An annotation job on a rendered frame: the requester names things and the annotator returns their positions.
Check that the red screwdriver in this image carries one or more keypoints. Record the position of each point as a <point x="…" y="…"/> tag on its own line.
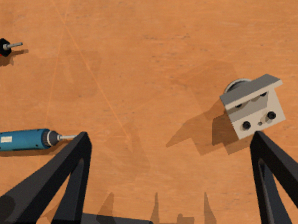
<point x="5" y="47"/>

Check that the beige l-shaped bracket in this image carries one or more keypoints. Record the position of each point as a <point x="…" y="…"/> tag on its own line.
<point x="256" y="109"/>

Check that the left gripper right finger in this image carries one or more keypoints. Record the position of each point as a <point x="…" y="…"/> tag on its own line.
<point x="267" y="158"/>

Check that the blue electric screwdriver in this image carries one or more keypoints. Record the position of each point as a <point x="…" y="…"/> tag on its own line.
<point x="34" y="139"/>

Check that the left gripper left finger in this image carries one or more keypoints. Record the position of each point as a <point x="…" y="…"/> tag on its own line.
<point x="25" y="203"/>

